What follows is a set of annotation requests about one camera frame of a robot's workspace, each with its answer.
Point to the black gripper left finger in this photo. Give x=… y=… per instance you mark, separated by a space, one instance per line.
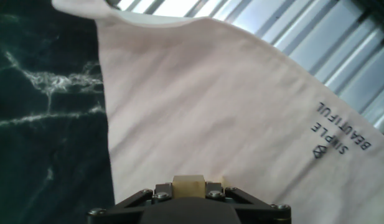
x=117 y=208

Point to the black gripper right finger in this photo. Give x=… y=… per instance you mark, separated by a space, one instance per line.
x=260 y=208

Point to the marble and pink tablecloth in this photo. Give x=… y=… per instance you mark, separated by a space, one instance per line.
x=210 y=109

